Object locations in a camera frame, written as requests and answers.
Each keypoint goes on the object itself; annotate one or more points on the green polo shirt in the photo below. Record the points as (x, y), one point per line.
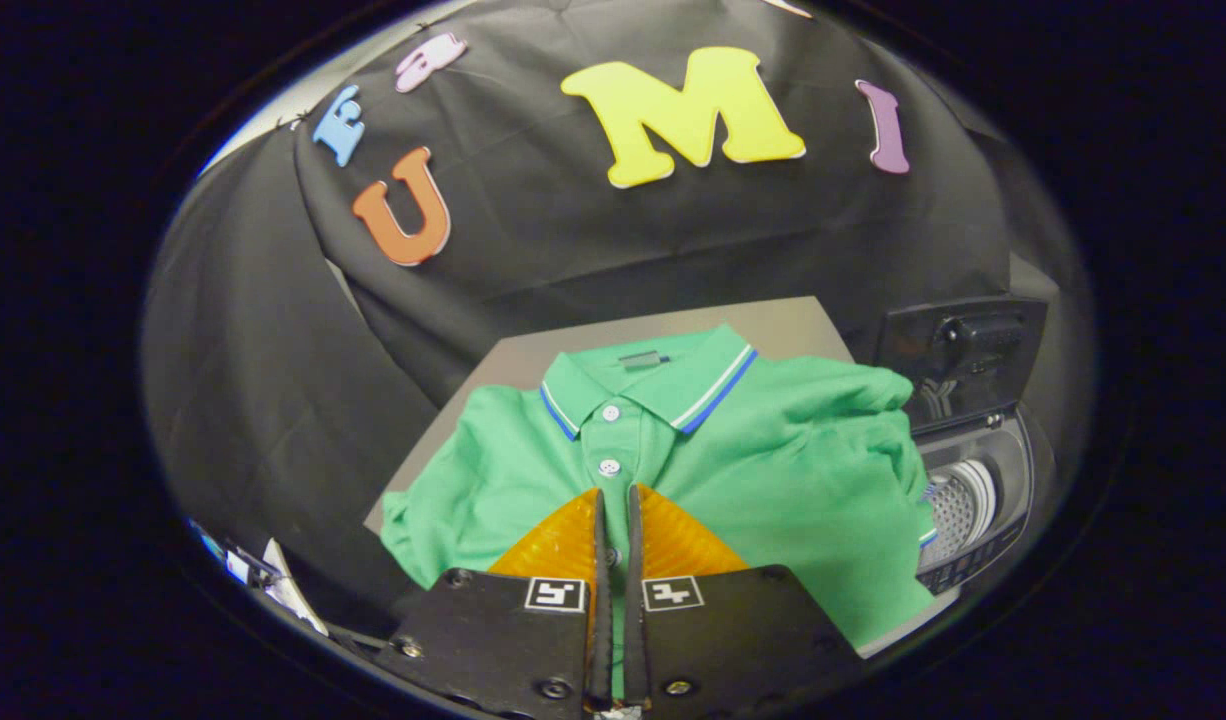
(773, 470)

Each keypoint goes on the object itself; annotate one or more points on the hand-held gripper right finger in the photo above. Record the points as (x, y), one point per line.
(733, 640)

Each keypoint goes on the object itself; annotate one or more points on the beige cabinet with dark top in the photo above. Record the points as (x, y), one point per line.
(573, 345)

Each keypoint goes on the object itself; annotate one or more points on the grey washing machine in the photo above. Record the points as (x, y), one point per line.
(983, 500)

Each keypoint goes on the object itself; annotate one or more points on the dark washing machine lid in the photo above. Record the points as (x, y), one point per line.
(963, 350)

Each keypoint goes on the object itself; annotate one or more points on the white papers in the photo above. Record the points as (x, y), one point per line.
(283, 590)

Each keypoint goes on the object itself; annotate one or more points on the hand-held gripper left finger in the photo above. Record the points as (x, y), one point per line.
(503, 640)

